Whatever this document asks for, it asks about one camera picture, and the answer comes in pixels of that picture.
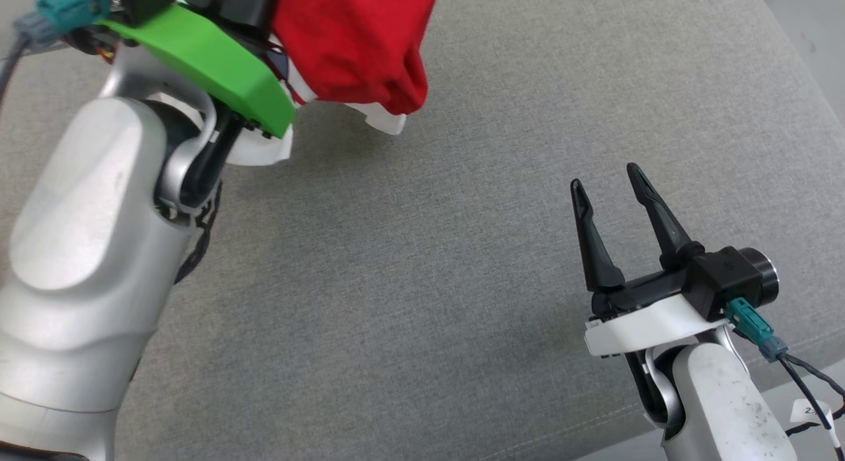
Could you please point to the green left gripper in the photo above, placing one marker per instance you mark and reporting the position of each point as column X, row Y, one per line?
column 211, row 61

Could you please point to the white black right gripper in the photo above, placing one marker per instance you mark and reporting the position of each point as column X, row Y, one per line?
column 647, row 325

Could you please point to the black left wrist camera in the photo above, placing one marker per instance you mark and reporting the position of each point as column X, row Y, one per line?
column 142, row 2

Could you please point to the teal camera connector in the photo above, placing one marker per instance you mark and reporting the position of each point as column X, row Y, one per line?
column 752, row 325
column 69, row 5

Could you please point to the teal right camera connector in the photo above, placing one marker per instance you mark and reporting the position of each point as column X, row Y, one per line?
column 752, row 325

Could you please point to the red jersey with white sleeves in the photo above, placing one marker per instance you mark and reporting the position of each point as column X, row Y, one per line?
column 356, row 38

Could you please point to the grey fabric sofa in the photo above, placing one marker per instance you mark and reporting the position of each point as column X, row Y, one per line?
column 422, row 283

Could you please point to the teal left camera connector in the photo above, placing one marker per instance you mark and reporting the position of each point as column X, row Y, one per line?
column 69, row 5

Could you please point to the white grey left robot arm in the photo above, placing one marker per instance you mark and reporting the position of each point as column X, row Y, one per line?
column 79, row 249

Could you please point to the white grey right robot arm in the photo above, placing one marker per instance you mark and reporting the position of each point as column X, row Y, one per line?
column 719, row 401

